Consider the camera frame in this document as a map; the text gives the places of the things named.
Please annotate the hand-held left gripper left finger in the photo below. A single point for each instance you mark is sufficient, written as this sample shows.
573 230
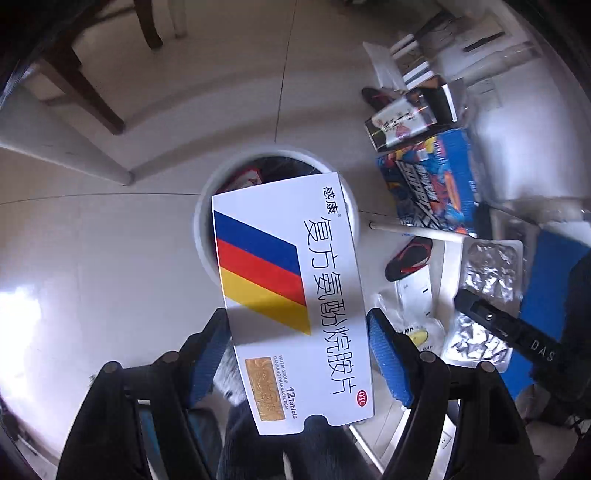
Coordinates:
207 364

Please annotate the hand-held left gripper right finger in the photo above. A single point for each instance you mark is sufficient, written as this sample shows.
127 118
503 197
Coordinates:
388 360

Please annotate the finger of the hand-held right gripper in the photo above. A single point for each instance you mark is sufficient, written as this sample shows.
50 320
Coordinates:
508 327

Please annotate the silver blister pack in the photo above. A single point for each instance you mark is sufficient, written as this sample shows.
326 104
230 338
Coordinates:
489 267

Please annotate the white striped medicine box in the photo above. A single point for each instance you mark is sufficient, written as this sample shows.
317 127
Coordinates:
286 286

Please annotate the white round trash bin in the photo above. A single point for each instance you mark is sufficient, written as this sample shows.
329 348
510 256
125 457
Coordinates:
202 230

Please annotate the grey fluffy slipper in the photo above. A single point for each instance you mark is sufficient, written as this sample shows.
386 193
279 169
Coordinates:
228 374

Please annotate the small yellow object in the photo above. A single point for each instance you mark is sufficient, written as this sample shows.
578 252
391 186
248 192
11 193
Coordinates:
419 338

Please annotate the clear plastic bag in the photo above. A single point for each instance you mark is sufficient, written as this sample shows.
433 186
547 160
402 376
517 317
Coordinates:
406 314

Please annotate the red black slipper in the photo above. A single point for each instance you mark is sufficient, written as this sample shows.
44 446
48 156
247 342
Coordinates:
411 258
378 97

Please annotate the person's dark fleece trousers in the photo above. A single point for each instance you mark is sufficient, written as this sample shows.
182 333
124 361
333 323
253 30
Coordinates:
323 452

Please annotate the blue colourful box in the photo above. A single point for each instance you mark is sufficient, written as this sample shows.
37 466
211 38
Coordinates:
429 184

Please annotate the red white packet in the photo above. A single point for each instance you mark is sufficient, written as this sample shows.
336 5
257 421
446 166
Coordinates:
249 177

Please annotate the dark printed box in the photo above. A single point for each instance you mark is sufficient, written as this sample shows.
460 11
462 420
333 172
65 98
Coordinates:
406 122

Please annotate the thick white table leg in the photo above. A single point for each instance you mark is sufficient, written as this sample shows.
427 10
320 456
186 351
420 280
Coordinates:
69 159

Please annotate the black white striped box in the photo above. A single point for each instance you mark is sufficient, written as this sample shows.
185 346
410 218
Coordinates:
415 64

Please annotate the white plastic bag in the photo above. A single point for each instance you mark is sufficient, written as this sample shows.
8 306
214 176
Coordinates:
383 64

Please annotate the dark wooden chair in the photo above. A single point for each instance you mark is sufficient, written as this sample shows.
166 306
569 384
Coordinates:
87 87

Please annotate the thin white table leg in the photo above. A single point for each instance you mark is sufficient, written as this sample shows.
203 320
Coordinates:
180 18

